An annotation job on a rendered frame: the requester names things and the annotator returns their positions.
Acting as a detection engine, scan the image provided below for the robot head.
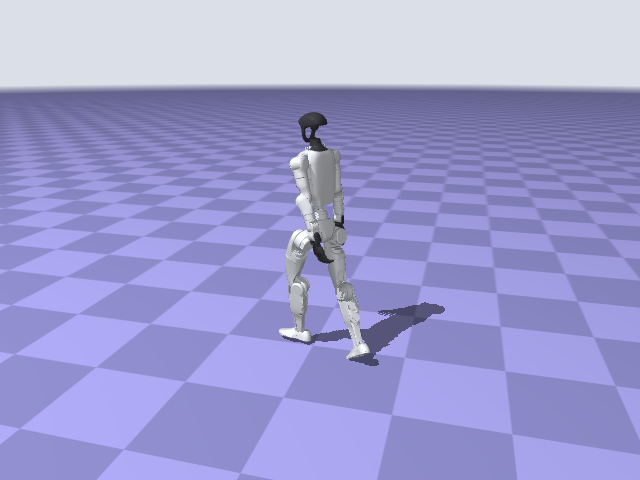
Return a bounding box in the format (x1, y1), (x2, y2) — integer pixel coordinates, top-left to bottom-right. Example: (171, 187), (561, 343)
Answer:
(298, 112), (328, 152)

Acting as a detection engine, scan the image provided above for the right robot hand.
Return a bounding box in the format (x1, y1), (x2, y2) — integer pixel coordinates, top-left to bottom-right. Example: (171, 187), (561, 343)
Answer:
(333, 215), (344, 246)

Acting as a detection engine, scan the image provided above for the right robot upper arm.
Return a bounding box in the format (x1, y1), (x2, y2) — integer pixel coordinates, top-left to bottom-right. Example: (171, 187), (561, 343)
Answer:
(331, 149), (342, 194)

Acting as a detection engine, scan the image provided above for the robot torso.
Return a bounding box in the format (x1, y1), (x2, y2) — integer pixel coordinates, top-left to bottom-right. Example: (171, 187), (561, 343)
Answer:
(298, 143), (336, 243)

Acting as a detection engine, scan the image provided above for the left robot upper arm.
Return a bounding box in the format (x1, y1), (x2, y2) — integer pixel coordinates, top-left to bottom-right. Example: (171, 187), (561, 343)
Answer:
(290, 154), (312, 206)

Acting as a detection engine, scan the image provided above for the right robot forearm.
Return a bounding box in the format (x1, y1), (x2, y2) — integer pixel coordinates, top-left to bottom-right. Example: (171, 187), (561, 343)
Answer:
(333, 185), (344, 223)

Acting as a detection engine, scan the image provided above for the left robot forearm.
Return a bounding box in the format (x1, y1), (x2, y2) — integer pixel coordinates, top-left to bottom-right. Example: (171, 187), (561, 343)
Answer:
(296, 195), (321, 241)

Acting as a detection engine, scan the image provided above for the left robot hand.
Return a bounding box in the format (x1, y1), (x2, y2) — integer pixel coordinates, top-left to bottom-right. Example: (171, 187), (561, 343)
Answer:
(310, 232), (334, 264)

